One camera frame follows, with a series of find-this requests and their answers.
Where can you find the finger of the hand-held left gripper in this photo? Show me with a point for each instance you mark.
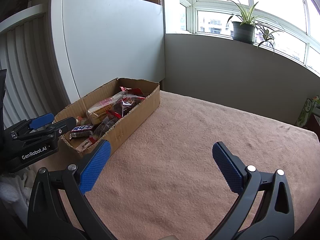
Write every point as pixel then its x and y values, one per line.
pixel 63 128
pixel 41 121

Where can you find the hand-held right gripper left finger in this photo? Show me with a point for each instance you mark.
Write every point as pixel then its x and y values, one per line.
pixel 95 166

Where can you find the white ribbed panel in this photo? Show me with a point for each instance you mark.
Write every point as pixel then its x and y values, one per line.
pixel 25 67

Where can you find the sandwich bread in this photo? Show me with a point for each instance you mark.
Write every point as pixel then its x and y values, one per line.
pixel 101 108

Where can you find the white cabinet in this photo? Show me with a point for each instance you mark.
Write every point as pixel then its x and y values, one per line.
pixel 112 42

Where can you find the brown cardboard box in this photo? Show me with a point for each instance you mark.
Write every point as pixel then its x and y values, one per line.
pixel 135 125

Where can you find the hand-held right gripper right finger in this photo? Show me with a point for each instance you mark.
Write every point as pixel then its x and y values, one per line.
pixel 227 166

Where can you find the chocolate bar with blue lettering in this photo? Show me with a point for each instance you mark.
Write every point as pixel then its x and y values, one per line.
pixel 81 130

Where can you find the person's left hand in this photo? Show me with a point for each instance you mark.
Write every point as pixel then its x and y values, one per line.
pixel 15 187

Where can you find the clear packet of dark snacks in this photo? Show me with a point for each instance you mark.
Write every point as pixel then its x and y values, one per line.
pixel 127 105

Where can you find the red snack packet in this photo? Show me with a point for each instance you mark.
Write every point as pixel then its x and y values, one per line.
pixel 130 90

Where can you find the red candy wrapper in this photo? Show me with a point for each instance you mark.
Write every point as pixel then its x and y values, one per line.
pixel 114 115

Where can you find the pink white sachet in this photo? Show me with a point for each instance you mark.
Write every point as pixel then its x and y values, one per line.
pixel 86 144

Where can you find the potted spider plant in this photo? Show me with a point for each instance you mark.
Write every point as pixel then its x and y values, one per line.
pixel 243 31

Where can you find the green printed box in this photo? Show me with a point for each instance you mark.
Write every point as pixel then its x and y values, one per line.
pixel 308 111

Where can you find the small dark snack clear wrapper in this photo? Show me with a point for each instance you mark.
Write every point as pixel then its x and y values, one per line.
pixel 105 127

